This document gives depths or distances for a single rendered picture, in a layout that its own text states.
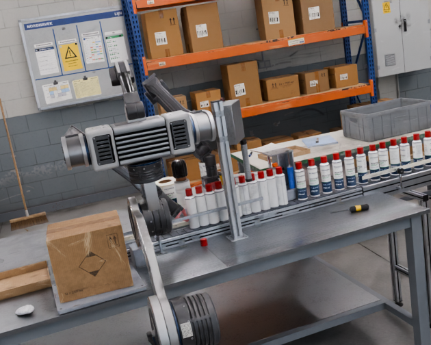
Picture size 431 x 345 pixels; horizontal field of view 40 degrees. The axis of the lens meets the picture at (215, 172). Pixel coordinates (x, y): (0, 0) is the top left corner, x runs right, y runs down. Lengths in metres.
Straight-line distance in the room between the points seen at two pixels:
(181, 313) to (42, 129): 5.54
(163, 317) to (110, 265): 0.61
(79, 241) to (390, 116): 2.99
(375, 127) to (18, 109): 4.26
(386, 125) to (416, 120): 0.28
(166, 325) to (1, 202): 5.71
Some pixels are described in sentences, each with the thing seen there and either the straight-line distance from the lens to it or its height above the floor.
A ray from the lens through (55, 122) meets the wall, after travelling 7.30.
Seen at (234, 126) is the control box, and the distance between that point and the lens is 2.74.
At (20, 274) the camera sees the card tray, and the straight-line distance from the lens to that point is 3.01.
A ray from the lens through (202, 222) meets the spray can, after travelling 2.95.
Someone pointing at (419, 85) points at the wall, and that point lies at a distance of 8.78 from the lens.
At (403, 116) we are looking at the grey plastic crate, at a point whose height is 0.94.
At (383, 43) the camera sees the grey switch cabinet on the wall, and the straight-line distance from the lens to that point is 8.01.
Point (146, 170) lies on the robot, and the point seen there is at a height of 1.34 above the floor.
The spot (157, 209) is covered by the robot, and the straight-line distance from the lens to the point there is 2.31.
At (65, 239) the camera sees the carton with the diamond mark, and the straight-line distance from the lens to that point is 2.42.
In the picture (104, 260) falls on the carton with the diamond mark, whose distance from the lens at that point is 2.46.
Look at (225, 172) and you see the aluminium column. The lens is 2.77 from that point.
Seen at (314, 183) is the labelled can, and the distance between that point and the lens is 3.15.
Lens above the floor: 1.81
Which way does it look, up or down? 13 degrees down
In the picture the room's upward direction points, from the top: 9 degrees counter-clockwise
